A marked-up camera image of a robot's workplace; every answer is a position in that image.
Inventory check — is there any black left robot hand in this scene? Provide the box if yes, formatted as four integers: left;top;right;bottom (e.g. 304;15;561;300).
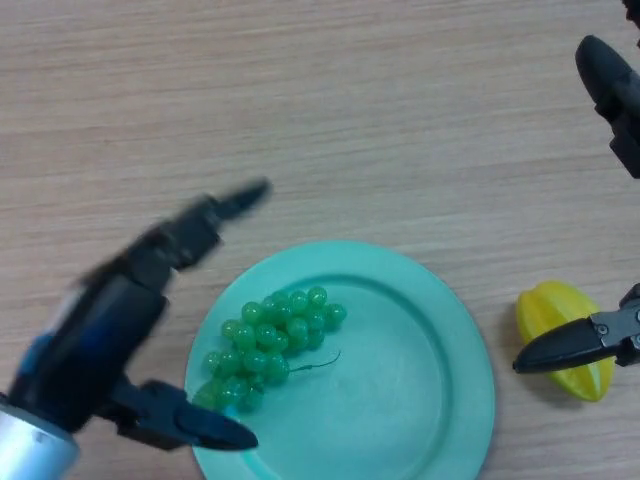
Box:
7;178;274;451

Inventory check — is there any green grape bunch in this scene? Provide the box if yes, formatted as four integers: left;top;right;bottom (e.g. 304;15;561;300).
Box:
192;285;349;416

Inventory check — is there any green round plate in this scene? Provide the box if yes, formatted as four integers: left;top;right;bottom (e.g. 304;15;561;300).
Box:
184;240;496;480

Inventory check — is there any yellow starfruit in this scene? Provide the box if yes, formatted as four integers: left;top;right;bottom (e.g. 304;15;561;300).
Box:
515;280;615;404

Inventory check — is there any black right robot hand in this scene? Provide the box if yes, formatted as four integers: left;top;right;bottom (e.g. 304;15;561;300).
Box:
512;0;640;375

